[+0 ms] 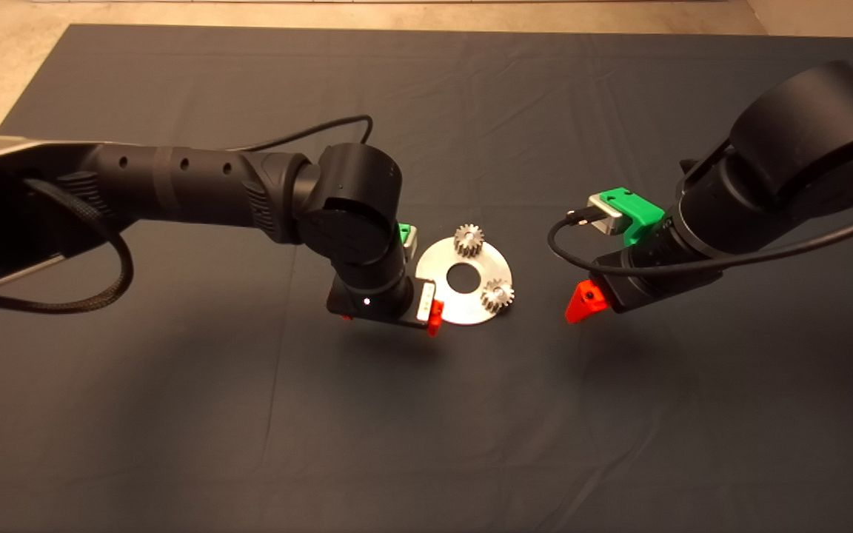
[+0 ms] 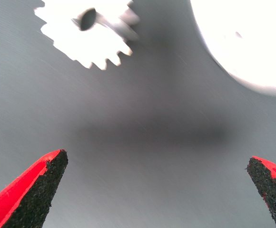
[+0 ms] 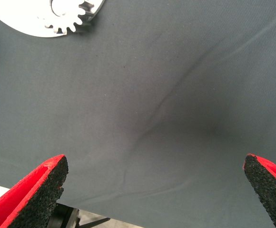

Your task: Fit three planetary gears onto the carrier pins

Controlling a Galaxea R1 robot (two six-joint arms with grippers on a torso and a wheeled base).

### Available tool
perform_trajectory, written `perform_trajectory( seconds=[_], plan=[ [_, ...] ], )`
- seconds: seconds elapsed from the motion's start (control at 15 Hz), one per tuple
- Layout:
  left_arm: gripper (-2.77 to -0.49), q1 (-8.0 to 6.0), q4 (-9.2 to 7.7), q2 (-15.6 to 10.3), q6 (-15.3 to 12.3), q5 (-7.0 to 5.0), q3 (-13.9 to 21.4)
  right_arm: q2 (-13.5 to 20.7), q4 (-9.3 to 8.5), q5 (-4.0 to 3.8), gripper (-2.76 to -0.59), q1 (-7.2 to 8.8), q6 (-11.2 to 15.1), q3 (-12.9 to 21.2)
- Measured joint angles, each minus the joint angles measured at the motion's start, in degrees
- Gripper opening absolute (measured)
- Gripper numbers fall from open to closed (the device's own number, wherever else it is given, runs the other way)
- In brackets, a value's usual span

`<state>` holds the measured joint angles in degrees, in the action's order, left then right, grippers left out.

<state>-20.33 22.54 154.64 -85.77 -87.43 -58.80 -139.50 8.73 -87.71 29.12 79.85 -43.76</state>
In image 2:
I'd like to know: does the dark table cloth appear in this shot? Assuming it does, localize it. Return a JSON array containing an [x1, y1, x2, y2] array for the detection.
[[0, 0, 276, 228]]

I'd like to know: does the round metal carrier plate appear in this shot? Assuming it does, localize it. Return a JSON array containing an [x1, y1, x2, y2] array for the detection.
[[189, 0, 276, 97]]

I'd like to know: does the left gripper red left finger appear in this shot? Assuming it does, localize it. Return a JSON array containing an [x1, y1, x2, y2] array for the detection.
[[0, 149, 69, 228]]

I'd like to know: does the small steel planetary gear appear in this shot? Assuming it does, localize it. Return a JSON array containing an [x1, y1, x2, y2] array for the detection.
[[33, 0, 141, 71]]

